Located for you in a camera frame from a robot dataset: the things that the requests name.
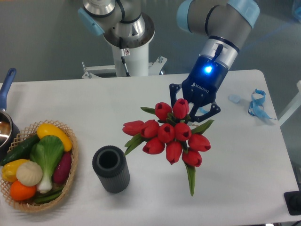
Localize red tulip bouquet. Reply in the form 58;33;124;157
122;98;213;196

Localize green bok choy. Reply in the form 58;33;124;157
30;135;64;194

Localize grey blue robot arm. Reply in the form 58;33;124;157
78;0;260;122

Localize white garlic bulb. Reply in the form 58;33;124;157
16;161;43;186

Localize blue ribbon strap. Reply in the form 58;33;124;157
247;88;277;121

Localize green pea pods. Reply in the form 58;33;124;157
33;186;63;204

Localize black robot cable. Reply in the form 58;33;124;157
118;37;131;77

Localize white frame bar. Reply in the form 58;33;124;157
278;81;301;126

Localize small light blue cap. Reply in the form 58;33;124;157
228;94;241;104

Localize black device at edge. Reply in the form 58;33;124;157
284;191;301;216

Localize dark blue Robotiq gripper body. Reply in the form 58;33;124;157
182;56;228;107

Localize yellow squash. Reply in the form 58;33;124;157
37;123;72;152

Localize orange fruit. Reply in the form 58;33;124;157
10;181;36;201

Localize yellow bell pepper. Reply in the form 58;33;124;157
2;159;30;183

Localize purple sweet potato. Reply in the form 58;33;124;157
53;152;71;184

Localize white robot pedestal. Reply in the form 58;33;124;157
82;43;167;79

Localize green cucumber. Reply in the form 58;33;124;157
0;134;40;166

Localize blue curled ribbon piece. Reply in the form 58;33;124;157
199;107;209;114

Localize woven bamboo basket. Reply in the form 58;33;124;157
0;120;79;213

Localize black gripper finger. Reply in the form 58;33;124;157
189;102;221;122
169;83;182;107

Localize blue object top corner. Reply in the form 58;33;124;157
292;0;301;19

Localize dark grey ribbed vase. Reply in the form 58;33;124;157
92;145;130;194

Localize blue handled saucepan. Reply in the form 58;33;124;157
0;68;20;160

